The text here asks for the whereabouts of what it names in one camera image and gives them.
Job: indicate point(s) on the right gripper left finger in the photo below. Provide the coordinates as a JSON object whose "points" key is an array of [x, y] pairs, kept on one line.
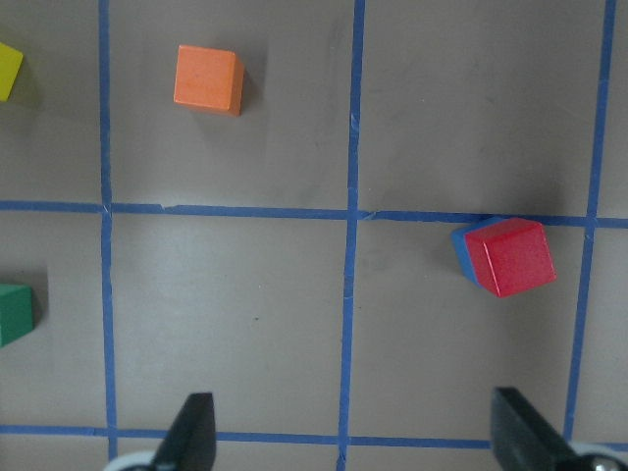
{"points": [[191, 442]]}

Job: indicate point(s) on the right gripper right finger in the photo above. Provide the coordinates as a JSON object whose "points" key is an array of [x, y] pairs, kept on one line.
{"points": [[522, 439]]}

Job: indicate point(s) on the red wooden block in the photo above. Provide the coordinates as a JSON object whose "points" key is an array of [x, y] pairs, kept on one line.
{"points": [[509, 256]]}

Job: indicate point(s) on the blue wooden block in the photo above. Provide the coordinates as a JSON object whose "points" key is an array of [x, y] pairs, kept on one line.
{"points": [[459, 244]]}

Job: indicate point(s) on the green wooden block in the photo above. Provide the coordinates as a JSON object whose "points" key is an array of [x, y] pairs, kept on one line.
{"points": [[16, 312]]}

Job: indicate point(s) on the orange wooden block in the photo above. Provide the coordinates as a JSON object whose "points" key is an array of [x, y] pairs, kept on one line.
{"points": [[209, 80]]}

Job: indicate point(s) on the yellow wooden block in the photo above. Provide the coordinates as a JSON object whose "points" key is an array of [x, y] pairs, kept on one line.
{"points": [[10, 63]]}

